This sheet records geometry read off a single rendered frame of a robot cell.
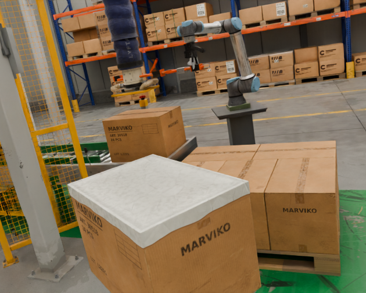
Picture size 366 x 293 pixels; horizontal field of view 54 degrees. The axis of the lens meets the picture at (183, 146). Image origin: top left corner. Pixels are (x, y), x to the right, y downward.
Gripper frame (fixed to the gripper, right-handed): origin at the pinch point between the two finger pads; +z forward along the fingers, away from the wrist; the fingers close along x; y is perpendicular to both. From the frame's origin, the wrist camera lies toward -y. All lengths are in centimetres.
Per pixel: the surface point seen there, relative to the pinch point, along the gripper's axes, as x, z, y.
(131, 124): 19, 38, 60
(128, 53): 10, -20, 54
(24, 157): 106, 37, 95
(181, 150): 4, 69, 24
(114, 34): 12, -36, 63
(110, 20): 12, -48, 64
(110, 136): 18, 49, 84
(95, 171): 35, 75, 96
